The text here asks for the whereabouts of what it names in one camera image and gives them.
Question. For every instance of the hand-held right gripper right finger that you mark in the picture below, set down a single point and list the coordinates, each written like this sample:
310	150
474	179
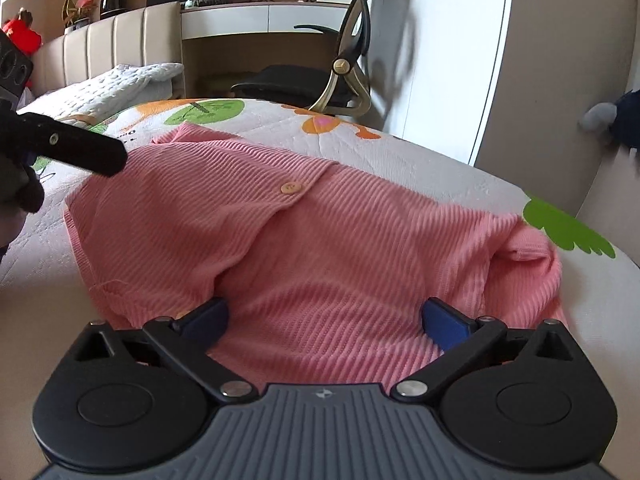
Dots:
445	322

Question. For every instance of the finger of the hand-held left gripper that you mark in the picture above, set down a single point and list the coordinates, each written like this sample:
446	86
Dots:
75	142

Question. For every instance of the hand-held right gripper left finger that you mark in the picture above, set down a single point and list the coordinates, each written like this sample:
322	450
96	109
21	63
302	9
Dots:
210	317

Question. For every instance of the pink ribbed garment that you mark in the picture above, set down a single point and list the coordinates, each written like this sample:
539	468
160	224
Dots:
325	240

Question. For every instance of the person's left hand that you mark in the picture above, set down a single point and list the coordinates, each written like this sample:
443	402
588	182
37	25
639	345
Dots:
27	187

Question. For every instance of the red plush toy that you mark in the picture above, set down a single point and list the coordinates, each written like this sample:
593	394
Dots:
22	35

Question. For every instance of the white quilted pillow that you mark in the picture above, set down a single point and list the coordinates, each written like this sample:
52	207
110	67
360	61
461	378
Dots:
115	82

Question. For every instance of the decorative potted plant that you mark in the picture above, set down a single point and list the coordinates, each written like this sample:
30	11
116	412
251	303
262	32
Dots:
77	10

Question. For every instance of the beige padded headboard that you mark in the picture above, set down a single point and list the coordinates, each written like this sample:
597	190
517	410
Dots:
125	40

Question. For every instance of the black round speaker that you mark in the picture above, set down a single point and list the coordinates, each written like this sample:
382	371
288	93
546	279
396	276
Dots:
111	4

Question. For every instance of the printed cartoon blanket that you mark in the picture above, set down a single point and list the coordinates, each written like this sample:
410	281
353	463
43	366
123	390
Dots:
425	170

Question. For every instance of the dark keyboard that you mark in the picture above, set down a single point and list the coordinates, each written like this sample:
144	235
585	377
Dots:
210	1

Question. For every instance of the white and wood desk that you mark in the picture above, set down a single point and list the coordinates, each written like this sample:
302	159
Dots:
225	17

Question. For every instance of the black office chair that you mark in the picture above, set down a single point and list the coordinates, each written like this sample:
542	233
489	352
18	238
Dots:
290	82

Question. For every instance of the grey plush toy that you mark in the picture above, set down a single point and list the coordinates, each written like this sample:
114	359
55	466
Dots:
602	115

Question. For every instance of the beige wardrobe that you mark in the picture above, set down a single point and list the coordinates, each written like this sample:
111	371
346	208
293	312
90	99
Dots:
560	35

